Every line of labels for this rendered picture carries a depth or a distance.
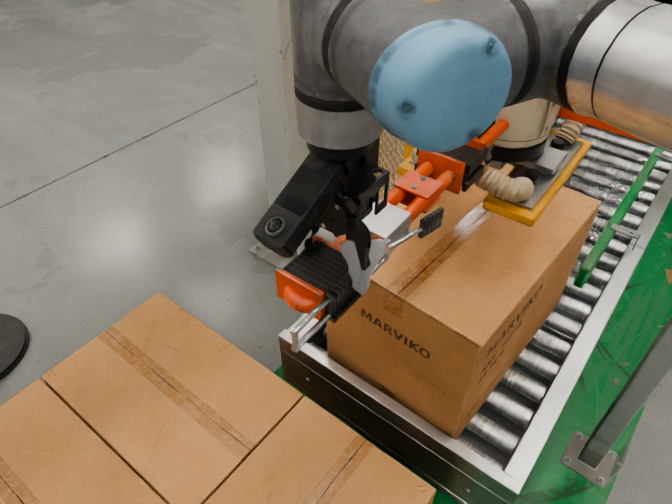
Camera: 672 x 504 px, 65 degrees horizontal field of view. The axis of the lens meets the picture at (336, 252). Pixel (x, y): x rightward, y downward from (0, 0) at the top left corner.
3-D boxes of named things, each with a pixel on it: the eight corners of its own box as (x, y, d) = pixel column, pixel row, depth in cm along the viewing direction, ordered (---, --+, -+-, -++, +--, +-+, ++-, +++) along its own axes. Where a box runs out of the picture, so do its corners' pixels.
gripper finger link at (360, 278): (401, 276, 67) (382, 213, 63) (375, 304, 64) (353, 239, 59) (382, 273, 69) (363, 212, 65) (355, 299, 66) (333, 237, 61)
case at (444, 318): (444, 247, 179) (464, 145, 151) (556, 306, 159) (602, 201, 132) (327, 357, 146) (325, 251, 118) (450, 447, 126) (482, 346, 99)
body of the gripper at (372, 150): (388, 211, 64) (396, 123, 56) (346, 249, 60) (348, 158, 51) (339, 188, 68) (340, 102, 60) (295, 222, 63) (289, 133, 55)
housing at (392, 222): (373, 219, 81) (374, 196, 78) (411, 237, 78) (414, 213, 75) (346, 243, 77) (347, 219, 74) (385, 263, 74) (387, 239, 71)
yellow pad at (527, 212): (545, 135, 120) (552, 115, 116) (590, 149, 115) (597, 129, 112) (480, 208, 100) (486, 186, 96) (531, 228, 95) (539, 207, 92)
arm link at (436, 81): (556, 14, 35) (444, -34, 43) (410, 48, 31) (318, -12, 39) (522, 138, 41) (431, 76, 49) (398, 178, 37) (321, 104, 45)
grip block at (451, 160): (434, 155, 95) (439, 125, 91) (484, 173, 90) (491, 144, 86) (410, 176, 90) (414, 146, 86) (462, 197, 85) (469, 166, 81)
